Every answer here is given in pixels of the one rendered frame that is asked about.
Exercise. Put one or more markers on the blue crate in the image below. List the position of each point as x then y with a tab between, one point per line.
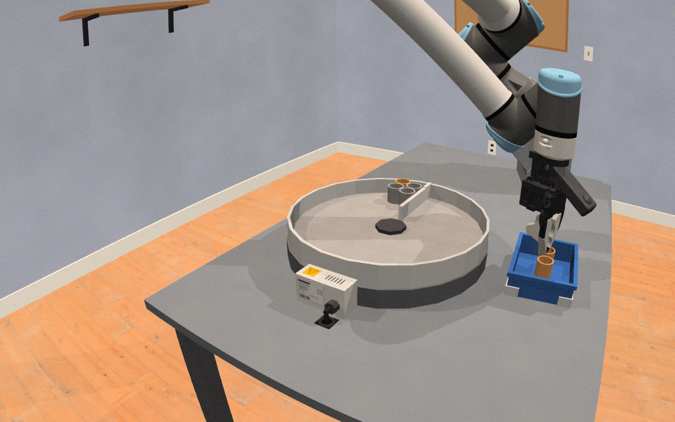
559	288

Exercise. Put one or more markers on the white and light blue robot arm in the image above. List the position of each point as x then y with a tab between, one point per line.
476	60

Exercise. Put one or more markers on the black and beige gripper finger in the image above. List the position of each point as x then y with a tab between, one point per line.
542	227
556	221

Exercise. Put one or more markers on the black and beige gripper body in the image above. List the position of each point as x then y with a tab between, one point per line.
540	188

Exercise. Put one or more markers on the grey metal sleeve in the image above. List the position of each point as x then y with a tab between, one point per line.
404	194
393	192
415	186

